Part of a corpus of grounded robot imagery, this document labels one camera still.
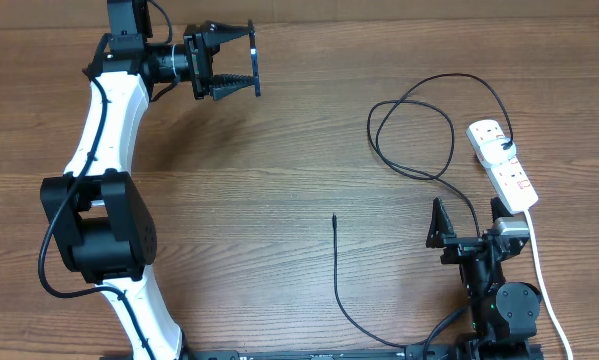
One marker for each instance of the white power extension strip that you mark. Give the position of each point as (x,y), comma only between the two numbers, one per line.
(509,180)

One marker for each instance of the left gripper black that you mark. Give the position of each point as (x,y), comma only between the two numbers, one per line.
(211,36)

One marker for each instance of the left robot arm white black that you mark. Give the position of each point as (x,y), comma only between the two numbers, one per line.
(97,218)

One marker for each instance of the blue Samsung Galaxy smartphone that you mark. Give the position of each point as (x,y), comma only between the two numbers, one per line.
(254,58)

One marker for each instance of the white charger adapter plug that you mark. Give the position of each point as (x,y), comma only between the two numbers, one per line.
(496,152)

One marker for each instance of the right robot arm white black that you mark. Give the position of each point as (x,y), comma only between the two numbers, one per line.
(503,313)

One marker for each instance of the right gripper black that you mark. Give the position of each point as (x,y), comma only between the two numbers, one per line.
(457,246)

